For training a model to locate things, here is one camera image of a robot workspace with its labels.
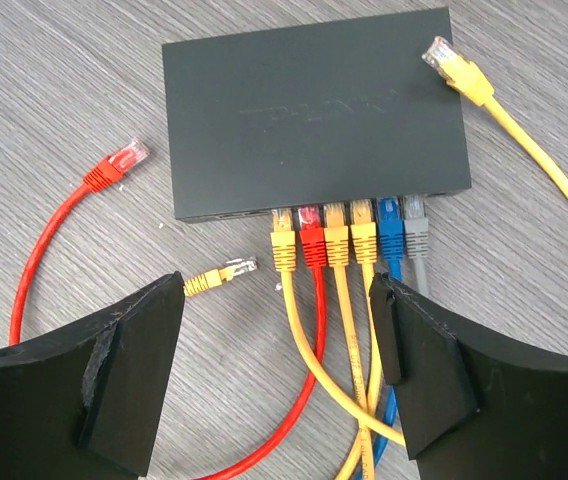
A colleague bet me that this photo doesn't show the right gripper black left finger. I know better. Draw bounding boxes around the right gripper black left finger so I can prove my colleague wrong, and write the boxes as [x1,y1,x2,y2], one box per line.
[0,272,184,479]

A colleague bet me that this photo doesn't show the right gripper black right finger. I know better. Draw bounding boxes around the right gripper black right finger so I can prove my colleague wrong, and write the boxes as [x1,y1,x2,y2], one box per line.
[370,274,568,479]

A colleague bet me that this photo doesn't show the short grey ethernet cable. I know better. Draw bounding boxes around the short grey ethernet cable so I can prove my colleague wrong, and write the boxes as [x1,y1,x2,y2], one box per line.
[401,193,431,297]

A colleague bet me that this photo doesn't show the yellow ethernet cable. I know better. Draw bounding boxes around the yellow ethernet cable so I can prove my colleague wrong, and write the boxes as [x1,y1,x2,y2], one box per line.
[182,198,383,480]
[269,34,568,449]
[322,202,378,480]

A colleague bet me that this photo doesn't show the blue ethernet cable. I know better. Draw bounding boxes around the blue ethernet cable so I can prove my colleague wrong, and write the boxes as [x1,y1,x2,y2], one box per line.
[371,196,406,474]

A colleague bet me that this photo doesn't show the red ethernet cable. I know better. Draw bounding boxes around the red ethernet cable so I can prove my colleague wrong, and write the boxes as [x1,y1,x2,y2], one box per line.
[8,137,328,480]

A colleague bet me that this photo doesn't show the black network switch box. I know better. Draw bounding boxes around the black network switch box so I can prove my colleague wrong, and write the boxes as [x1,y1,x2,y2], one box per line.
[162,7,471,222]

